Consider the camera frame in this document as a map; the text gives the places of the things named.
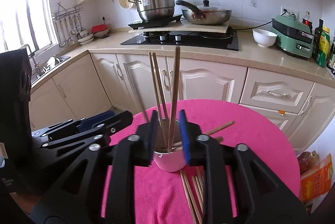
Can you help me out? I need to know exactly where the steel faucet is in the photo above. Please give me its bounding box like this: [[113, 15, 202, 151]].
[[20, 44, 42, 76]]

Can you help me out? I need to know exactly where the hanging utensil rack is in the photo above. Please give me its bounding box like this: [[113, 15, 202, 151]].
[[52, 2, 84, 48]]

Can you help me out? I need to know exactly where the black induction cooker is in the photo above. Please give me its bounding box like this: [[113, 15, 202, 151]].
[[128, 14, 182, 30]]

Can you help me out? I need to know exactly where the steel stock pot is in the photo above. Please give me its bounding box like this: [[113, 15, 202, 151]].
[[128, 0, 175, 21]]

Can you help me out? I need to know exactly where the pink round tablecloth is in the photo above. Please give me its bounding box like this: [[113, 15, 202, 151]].
[[111, 99, 300, 223]]

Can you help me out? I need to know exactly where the green electric grill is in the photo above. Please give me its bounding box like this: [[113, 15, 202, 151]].
[[271, 13, 313, 59]]

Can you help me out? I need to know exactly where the green yellow bottle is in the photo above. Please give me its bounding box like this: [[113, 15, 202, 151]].
[[316, 26, 330, 68]]

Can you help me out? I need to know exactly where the wooden chopstick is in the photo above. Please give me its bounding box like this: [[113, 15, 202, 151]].
[[192, 176, 203, 212], [167, 46, 180, 153], [179, 170, 202, 224]]

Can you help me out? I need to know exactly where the black gas hob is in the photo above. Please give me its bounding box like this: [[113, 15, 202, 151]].
[[121, 27, 239, 51]]

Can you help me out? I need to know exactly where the steel wok with lid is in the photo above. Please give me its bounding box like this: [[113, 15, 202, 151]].
[[175, 0, 232, 26]]

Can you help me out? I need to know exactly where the pink cup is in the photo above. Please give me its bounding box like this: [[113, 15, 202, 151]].
[[153, 120, 186, 173]]

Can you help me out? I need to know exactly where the red container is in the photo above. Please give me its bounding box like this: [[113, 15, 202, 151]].
[[91, 24, 107, 34]]

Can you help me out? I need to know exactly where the kitchen sink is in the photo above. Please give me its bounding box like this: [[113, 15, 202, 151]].
[[31, 56, 70, 84]]

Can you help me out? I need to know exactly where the dark olive oil bottle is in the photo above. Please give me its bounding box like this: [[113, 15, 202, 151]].
[[312, 19, 324, 60]]

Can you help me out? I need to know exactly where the white bowl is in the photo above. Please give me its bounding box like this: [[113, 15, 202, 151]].
[[252, 29, 277, 48]]

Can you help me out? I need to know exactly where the orange package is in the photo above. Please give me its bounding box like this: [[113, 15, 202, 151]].
[[299, 154, 333, 202]]

